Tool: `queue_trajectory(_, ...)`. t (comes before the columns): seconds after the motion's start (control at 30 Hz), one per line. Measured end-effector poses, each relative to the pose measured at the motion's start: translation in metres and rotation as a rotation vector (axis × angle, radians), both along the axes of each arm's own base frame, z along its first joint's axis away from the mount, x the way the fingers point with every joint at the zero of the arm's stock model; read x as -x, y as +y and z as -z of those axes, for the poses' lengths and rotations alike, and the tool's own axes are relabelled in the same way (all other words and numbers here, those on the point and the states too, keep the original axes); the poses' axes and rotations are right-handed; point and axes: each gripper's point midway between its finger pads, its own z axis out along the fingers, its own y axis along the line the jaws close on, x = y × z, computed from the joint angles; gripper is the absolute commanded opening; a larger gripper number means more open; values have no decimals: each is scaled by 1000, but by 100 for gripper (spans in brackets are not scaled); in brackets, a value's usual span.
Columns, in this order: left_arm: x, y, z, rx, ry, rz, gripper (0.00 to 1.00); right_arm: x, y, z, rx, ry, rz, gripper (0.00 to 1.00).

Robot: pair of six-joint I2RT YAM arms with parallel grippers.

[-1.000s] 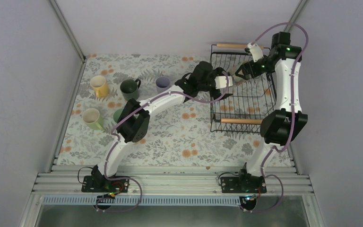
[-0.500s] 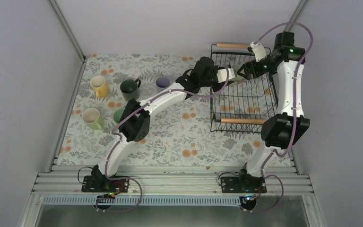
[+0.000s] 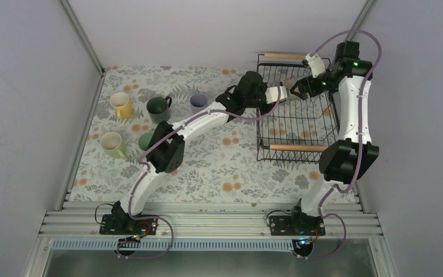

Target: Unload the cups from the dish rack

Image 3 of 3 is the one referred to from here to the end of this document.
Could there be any lavender plastic tumbler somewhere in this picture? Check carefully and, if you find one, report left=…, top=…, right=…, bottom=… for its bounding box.
left=189, top=93, right=209, bottom=114

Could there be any dark green mug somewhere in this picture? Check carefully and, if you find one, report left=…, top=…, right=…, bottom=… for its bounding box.
left=146, top=96, right=172, bottom=123

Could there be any green plastic tumbler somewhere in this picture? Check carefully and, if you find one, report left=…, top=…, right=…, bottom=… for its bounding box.
left=137, top=132, right=153, bottom=151

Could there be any yellow mug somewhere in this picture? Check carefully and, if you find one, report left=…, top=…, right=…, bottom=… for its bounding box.
left=110, top=92, right=133, bottom=120

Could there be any light green mug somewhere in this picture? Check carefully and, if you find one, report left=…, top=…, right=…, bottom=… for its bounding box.
left=100, top=132, right=126, bottom=159

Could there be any cream illustrated mug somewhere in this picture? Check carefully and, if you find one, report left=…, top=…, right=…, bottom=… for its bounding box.
left=281, top=77, right=308, bottom=102

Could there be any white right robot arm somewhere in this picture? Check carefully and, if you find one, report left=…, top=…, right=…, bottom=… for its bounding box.
left=290, top=41, right=380, bottom=215

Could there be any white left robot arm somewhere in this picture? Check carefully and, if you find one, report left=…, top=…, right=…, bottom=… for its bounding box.
left=111, top=71, right=288, bottom=234

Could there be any floral patterned table mat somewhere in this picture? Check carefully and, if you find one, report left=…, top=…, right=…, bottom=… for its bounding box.
left=69, top=66, right=322, bottom=203

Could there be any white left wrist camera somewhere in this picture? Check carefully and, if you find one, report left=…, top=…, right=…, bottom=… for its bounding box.
left=265, top=86, right=288, bottom=104

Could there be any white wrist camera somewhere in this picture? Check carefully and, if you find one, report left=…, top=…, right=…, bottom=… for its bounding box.
left=305, top=53, right=326, bottom=78
left=265, top=86, right=288, bottom=104

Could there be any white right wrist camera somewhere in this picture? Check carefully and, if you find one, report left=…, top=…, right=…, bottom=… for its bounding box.
left=305, top=53, right=326, bottom=78

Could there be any black wire dish rack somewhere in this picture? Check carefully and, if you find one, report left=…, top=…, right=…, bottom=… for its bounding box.
left=256, top=53, right=339, bottom=163

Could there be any right aluminium corner post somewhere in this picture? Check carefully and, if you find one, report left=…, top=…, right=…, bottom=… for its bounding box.
left=351, top=0, right=377, bottom=30

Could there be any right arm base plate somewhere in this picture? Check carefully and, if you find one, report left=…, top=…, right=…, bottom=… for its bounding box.
left=269, top=215, right=326, bottom=236

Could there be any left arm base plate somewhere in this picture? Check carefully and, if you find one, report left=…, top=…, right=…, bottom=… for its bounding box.
left=99, top=215, right=158, bottom=236

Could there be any aluminium corner frame post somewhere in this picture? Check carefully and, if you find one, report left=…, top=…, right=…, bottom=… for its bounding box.
left=58, top=0, right=105, bottom=76

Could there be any aluminium rail base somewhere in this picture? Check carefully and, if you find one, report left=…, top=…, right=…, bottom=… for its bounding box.
left=39, top=201, right=383, bottom=239

